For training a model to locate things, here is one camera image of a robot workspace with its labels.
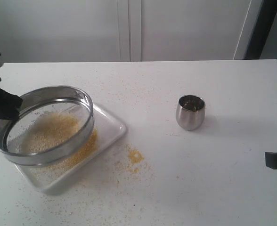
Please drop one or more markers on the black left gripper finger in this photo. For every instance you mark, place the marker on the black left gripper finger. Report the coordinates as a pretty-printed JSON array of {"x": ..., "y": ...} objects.
[
  {"x": 9, "y": 113},
  {"x": 6, "y": 101}
]

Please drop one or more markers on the round steel mesh sieve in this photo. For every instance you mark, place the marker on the round steel mesh sieve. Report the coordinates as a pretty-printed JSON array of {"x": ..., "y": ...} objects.
[{"x": 39, "y": 98}]

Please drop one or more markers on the stainless steel cup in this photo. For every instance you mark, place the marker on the stainless steel cup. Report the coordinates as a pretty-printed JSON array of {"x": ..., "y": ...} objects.
[{"x": 190, "y": 112}]

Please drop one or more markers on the yellowish grain powder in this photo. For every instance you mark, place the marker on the yellowish grain powder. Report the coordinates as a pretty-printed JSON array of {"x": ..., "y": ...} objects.
[{"x": 49, "y": 131}]

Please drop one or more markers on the yellow millet in tray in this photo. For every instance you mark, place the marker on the yellow millet in tray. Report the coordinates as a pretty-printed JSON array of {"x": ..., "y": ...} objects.
[{"x": 88, "y": 148}]

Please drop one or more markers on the white rectangular plastic tray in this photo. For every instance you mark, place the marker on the white rectangular plastic tray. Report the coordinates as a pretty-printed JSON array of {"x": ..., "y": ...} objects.
[{"x": 108, "y": 128}]

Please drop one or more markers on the yellow grain pile on table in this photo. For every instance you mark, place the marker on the yellow grain pile on table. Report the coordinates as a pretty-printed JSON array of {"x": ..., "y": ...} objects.
[{"x": 136, "y": 161}]

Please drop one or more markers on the dark vertical post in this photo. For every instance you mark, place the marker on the dark vertical post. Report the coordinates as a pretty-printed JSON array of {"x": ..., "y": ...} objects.
[{"x": 264, "y": 22}]

